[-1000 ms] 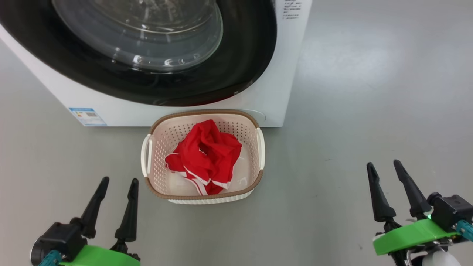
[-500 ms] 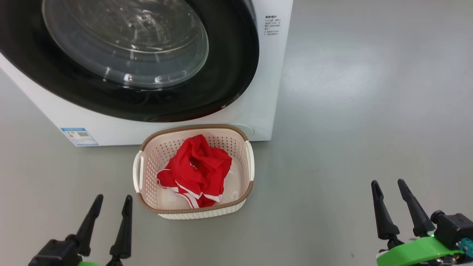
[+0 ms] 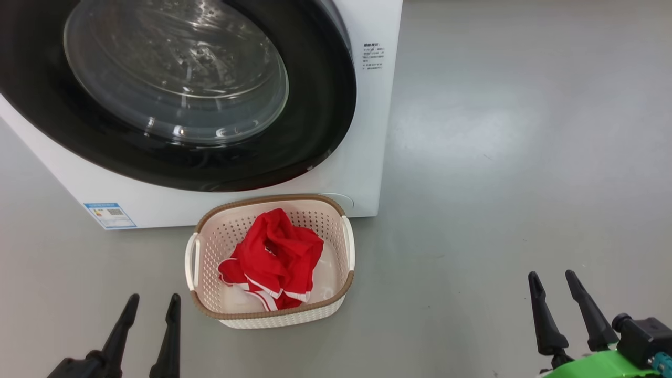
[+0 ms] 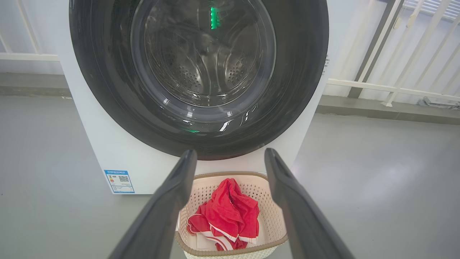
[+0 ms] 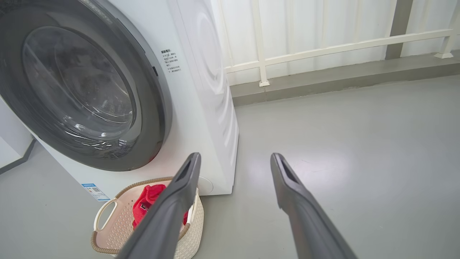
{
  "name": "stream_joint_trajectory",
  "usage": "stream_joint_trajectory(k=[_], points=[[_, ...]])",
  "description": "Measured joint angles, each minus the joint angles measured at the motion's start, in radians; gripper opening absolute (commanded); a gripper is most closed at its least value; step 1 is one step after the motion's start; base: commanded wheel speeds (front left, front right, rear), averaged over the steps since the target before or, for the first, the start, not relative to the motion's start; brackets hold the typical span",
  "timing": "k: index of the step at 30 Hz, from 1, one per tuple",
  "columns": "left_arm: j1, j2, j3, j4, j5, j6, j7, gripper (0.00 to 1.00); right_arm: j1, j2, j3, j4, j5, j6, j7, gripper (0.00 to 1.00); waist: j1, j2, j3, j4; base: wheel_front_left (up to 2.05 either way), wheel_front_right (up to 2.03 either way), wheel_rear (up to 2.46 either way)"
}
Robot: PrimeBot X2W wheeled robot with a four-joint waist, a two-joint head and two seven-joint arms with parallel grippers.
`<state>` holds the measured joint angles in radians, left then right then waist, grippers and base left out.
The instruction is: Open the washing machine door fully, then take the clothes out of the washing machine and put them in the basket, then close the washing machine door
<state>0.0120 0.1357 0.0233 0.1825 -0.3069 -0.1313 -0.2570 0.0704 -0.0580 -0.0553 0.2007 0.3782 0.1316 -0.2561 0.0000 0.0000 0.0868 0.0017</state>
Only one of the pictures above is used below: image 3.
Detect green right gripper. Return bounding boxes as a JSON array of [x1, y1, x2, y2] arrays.
[[528, 270, 659, 378]]

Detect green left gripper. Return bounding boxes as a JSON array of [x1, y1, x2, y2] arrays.
[[47, 293, 182, 378]]

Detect red garment with white trim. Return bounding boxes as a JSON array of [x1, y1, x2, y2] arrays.
[[218, 208, 325, 311]]

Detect dark washing machine door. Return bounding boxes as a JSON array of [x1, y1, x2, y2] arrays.
[[0, 0, 358, 192]]

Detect cream perforated basket brown rim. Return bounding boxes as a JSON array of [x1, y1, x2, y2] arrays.
[[184, 194, 356, 330]]

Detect white front-load washing machine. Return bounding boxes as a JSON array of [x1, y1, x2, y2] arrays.
[[0, 0, 403, 230]]

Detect blue energy label sticker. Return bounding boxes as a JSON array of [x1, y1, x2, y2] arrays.
[[83, 202, 137, 229]]

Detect round white filter cover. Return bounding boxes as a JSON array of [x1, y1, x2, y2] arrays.
[[320, 193, 355, 216]]

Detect small printed text label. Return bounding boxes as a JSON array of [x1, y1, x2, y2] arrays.
[[363, 43, 385, 70]]

